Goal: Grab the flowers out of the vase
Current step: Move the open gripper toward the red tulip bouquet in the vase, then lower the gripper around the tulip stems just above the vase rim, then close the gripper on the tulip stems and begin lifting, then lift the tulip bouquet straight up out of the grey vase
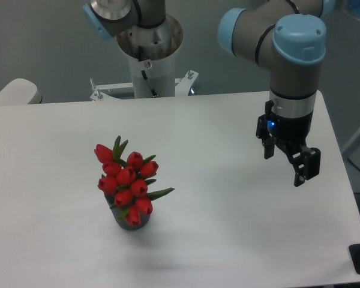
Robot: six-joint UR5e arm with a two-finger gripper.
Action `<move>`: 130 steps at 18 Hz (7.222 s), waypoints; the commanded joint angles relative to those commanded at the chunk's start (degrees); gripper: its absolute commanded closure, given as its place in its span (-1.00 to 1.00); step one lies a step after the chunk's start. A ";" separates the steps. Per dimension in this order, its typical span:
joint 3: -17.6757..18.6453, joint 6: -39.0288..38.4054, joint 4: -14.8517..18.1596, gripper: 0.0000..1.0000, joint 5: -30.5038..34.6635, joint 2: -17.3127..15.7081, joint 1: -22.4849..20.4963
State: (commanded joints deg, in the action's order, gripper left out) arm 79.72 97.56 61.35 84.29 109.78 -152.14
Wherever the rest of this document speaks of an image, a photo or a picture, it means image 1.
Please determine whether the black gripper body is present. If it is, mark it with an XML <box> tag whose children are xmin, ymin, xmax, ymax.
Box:
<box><xmin>265</xmin><ymin>100</ymin><xmax>313</xmax><ymax>154</ymax></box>

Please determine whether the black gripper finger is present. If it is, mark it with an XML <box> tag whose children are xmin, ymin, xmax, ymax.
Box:
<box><xmin>284</xmin><ymin>143</ymin><xmax>321</xmax><ymax>187</ymax></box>
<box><xmin>256</xmin><ymin>115</ymin><xmax>275</xmax><ymax>159</ymax></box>

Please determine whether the red tulip bouquet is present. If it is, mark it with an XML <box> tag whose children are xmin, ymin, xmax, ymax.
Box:
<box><xmin>94</xmin><ymin>136</ymin><xmax>175</xmax><ymax>216</ymax></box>

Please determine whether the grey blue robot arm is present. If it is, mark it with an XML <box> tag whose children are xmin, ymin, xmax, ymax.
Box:
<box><xmin>82</xmin><ymin>1</ymin><xmax>334</xmax><ymax>186</ymax></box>

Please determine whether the dark grey ribbed vase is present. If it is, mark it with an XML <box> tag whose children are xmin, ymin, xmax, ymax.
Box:
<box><xmin>104</xmin><ymin>194</ymin><xmax>150</xmax><ymax>231</ymax></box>

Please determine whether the beige chair backrest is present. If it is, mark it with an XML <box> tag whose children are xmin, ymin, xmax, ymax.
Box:
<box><xmin>0</xmin><ymin>78</ymin><xmax>43</xmax><ymax>107</ymax></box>

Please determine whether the white metal base frame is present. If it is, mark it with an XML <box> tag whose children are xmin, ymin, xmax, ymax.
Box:
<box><xmin>89</xmin><ymin>70</ymin><xmax>199</xmax><ymax>101</ymax></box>

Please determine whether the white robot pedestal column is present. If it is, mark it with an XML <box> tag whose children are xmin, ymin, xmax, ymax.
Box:
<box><xmin>116</xmin><ymin>14</ymin><xmax>184</xmax><ymax>98</ymax></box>

